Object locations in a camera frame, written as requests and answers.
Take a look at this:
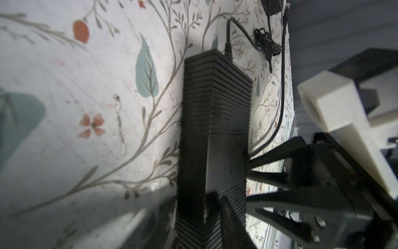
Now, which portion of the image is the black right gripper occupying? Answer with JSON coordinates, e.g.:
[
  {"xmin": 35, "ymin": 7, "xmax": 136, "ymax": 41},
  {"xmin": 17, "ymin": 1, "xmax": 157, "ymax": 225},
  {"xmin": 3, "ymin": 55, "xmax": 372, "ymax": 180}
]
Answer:
[{"xmin": 246, "ymin": 132, "xmax": 398, "ymax": 249}]

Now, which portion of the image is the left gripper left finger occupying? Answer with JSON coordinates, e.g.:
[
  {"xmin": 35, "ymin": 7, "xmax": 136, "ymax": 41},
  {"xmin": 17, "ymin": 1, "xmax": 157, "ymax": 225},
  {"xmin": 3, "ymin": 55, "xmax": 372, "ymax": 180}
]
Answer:
[{"xmin": 204, "ymin": 192, "xmax": 222, "ymax": 249}]

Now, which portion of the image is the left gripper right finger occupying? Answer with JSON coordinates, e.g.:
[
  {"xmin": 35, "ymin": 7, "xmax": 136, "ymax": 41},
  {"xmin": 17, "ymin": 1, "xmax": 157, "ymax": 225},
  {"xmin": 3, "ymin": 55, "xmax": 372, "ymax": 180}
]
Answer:
[{"xmin": 220, "ymin": 196, "xmax": 257, "ymax": 249}]

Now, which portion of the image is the black network switch box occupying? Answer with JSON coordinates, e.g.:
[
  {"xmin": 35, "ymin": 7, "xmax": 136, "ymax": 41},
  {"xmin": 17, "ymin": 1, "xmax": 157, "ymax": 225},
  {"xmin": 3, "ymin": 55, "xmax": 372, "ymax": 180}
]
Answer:
[{"xmin": 176, "ymin": 49, "xmax": 252, "ymax": 249}]

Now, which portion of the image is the black power adapter with cable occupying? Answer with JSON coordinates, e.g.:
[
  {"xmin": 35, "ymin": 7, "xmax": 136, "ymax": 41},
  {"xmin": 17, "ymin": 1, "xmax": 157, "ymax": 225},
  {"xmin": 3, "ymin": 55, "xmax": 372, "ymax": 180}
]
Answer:
[{"xmin": 224, "ymin": 1, "xmax": 284, "ymax": 73}]

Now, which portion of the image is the long black cable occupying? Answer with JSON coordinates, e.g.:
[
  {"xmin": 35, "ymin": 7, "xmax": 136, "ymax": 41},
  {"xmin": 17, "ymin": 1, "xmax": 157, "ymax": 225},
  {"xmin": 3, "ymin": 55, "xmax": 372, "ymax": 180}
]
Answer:
[{"xmin": 248, "ymin": 6, "xmax": 290, "ymax": 158}]

